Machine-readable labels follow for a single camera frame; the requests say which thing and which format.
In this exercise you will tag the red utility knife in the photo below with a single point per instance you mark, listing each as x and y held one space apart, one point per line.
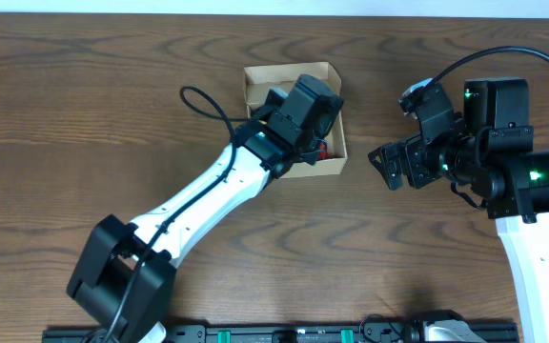
323 150

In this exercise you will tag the brown cardboard box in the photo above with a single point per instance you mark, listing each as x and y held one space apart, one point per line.
258 81

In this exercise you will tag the black mounting rail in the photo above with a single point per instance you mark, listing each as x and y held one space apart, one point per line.
438 326

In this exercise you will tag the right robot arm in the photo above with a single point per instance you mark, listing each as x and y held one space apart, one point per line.
486 152

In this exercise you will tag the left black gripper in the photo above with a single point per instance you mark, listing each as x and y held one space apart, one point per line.
325 117

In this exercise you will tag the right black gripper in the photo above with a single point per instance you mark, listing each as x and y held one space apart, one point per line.
413 154

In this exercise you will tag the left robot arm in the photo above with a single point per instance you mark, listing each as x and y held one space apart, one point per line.
124 276

